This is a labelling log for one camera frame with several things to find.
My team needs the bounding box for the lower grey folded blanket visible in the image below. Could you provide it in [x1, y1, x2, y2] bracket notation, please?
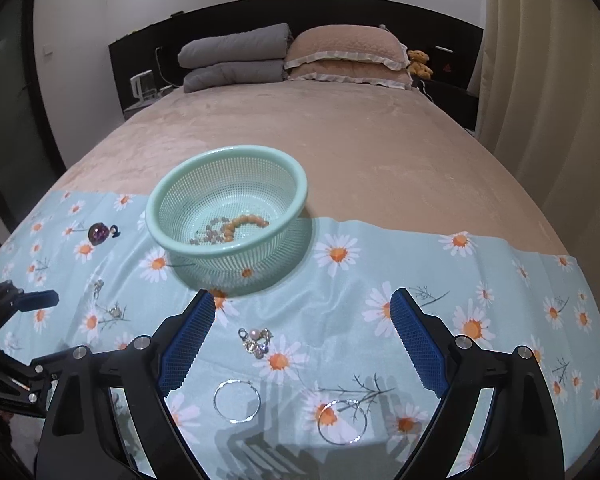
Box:
[183, 60, 286, 93]

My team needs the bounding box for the orange bead bracelet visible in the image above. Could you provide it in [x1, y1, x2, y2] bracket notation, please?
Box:
[220, 213, 271, 244]

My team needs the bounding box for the grey folded blanket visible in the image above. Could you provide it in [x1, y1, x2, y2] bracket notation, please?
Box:
[183, 60, 286, 93]
[178, 23, 291, 70]

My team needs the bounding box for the beige curtain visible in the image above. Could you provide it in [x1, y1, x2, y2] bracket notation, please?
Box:
[478, 0, 600, 296]

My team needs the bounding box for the small silver earring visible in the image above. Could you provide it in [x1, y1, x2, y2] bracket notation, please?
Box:
[93, 280, 104, 299]

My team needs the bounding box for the brown teddy bear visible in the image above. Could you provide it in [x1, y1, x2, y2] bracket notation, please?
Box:
[407, 50, 432, 80]

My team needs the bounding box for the grey bead bracelet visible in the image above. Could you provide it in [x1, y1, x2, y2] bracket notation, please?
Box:
[187, 216, 230, 247]

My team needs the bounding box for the pink beige bedspread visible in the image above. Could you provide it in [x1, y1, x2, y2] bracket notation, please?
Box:
[57, 81, 565, 255]

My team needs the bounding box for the white bedside appliance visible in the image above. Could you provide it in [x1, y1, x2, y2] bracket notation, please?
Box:
[126, 70, 174, 112]

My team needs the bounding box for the silver hoop earring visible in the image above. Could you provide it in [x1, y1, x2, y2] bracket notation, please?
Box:
[212, 378, 262, 425]
[314, 399, 368, 446]

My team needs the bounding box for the mint green plastic basket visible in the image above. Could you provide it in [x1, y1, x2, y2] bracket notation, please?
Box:
[146, 145, 313, 295]

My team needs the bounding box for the daisy print blue cloth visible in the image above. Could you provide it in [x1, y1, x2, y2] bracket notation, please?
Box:
[0, 192, 600, 479]

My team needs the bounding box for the upper grey folded blanket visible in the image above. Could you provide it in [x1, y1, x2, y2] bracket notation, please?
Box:
[178, 23, 291, 70]

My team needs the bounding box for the lower beige ruffled pillow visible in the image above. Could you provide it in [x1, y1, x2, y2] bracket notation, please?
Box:
[288, 60, 412, 90]

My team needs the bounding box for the gold heart earring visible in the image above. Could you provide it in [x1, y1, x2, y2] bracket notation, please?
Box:
[107, 304, 123, 318]

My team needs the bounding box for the black headboard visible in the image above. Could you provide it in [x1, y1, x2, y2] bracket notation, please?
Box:
[109, 0, 483, 130]

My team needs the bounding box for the purple glass pendant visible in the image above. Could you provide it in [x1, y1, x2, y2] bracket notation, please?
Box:
[87, 222, 110, 247]

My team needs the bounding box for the pearl crystal earring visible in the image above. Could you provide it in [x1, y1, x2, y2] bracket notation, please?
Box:
[238, 328, 273, 360]

